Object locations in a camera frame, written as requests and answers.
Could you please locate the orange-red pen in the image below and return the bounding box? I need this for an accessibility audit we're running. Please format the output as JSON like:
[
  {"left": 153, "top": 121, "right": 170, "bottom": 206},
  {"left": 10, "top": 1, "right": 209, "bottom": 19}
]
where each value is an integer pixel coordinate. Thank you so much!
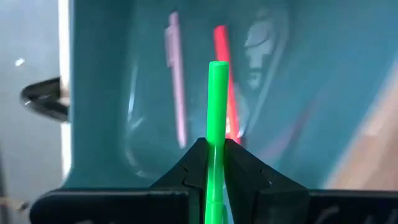
[{"left": 213, "top": 24, "right": 243, "bottom": 146}]

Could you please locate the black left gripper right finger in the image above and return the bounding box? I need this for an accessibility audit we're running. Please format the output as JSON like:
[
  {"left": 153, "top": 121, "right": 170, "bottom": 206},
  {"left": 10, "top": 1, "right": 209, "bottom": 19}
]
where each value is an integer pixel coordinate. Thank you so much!
[{"left": 224, "top": 138, "right": 310, "bottom": 224}]

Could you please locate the teal plastic bin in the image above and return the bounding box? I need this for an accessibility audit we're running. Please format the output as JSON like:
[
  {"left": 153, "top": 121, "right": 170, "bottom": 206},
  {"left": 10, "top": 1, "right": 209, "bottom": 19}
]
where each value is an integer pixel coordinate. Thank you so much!
[{"left": 63, "top": 0, "right": 398, "bottom": 190}]

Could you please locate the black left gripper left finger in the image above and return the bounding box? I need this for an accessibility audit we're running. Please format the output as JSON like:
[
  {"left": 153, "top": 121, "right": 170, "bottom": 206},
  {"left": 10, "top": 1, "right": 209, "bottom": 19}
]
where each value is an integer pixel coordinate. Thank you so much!
[{"left": 150, "top": 138, "right": 208, "bottom": 224}]

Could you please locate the green pen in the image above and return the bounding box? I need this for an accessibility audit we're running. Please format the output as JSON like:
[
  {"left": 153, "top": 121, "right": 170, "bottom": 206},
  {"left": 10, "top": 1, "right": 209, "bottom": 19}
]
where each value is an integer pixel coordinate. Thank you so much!
[{"left": 204, "top": 60, "right": 230, "bottom": 224}]

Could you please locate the pink pen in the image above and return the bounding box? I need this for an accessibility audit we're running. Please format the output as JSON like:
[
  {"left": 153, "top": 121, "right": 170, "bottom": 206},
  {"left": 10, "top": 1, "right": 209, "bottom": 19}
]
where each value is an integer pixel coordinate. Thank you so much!
[{"left": 164, "top": 11, "right": 188, "bottom": 149}]

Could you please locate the black clamp knob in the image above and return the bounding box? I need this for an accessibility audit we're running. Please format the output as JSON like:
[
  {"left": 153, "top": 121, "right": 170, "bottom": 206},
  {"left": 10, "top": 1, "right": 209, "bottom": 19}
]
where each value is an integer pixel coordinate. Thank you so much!
[{"left": 20, "top": 77, "right": 70, "bottom": 122}]

